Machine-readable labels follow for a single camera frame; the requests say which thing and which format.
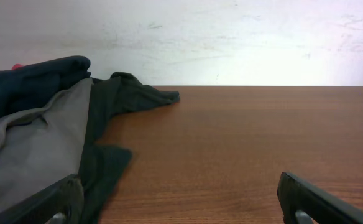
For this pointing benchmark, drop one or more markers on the grey trousers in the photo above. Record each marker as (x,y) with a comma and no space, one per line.
(41,146)

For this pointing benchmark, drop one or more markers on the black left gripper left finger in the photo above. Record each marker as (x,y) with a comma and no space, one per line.
(61,202)

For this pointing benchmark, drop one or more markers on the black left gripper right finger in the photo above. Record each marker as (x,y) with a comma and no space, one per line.
(302,202)

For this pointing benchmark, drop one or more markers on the dark green black garment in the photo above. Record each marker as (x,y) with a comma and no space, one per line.
(102,166)

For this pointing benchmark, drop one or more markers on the red garment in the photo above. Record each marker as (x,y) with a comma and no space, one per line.
(16,66)

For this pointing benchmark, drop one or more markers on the navy blue shorts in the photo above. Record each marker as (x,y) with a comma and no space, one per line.
(32,86)

